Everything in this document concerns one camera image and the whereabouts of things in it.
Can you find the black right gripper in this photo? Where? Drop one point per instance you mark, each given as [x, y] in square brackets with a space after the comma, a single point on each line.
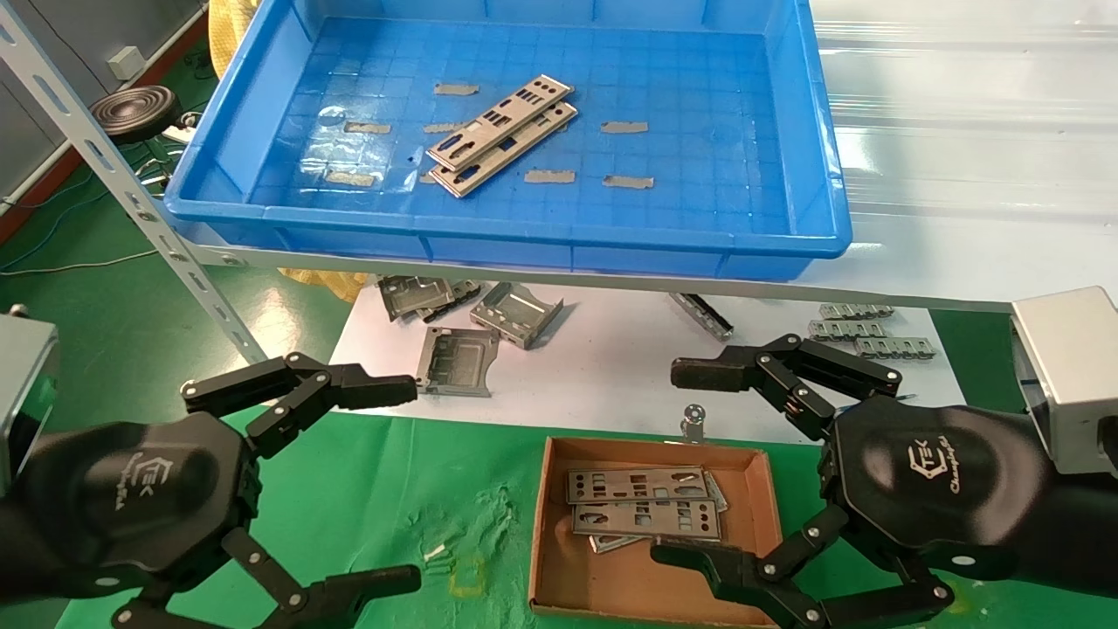
[943, 489]

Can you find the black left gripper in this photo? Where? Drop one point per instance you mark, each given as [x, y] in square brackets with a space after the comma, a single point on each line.
[131, 498]

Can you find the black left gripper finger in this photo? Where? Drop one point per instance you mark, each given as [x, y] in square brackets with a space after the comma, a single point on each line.
[367, 390]

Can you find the silver metal shield plate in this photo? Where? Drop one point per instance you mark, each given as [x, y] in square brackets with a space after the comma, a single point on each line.
[515, 154]
[502, 129]
[629, 534]
[611, 544]
[638, 497]

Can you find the brown cardboard box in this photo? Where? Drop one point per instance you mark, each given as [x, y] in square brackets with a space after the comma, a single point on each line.
[629, 585]

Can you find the blue plastic tray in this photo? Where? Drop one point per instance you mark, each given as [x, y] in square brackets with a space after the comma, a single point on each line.
[699, 210]

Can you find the silver binder clip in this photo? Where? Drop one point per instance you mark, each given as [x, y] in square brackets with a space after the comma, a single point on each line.
[693, 428]

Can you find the small white scrap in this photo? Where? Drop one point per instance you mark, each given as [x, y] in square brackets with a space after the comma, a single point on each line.
[434, 552]

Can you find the green table cloth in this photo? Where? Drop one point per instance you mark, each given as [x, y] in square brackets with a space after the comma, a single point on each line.
[437, 489]

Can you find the white paper sheet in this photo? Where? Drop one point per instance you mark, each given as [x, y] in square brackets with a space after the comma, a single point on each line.
[611, 376]

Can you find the long grey metal strip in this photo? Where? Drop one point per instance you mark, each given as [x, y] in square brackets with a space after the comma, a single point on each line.
[703, 316]

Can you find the small notched metal strip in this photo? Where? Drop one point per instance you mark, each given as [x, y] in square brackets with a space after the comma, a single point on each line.
[895, 348]
[845, 330]
[856, 311]

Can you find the black round disc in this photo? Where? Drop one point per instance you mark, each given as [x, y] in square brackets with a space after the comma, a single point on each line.
[135, 114]

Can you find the grey slotted shelf upright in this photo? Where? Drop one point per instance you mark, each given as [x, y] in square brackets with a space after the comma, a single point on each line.
[87, 144]

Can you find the flat grey metal frame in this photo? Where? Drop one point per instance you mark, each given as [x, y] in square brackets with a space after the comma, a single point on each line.
[428, 360]

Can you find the grey folded metal bracket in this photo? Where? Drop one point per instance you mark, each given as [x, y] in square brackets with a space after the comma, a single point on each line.
[410, 297]

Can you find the dark folded metal bracket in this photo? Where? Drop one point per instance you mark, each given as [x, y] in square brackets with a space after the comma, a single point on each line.
[463, 290]

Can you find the grey metal box bracket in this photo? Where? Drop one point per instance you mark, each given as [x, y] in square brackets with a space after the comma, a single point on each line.
[515, 310]

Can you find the grey metal shelf rail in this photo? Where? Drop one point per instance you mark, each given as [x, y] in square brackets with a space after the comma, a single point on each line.
[873, 294]

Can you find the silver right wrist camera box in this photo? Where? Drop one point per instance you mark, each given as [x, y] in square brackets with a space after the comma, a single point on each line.
[1070, 376]

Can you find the white wall socket box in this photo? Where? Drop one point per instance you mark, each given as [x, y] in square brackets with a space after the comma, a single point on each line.
[127, 61]

